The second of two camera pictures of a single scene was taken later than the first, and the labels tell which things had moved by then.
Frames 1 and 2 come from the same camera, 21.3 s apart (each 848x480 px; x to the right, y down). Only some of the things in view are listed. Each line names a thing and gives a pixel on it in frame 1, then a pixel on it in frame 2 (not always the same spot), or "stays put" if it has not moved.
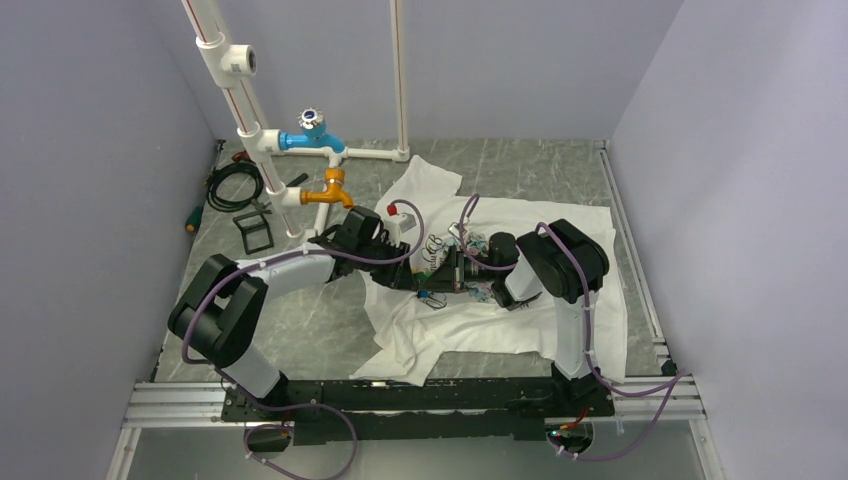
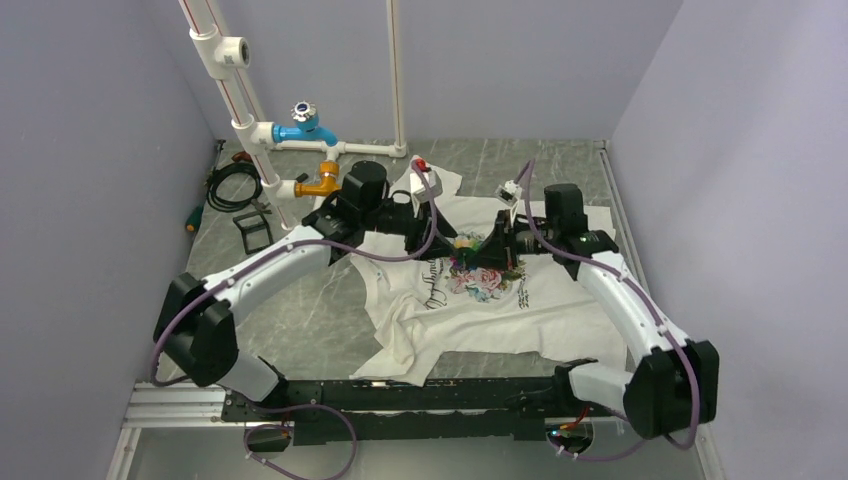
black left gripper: x=397 y=274 to x=420 y=230
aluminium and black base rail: x=354 y=411 stays put
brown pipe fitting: x=242 y=156 stays put
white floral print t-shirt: x=415 y=326 stays put
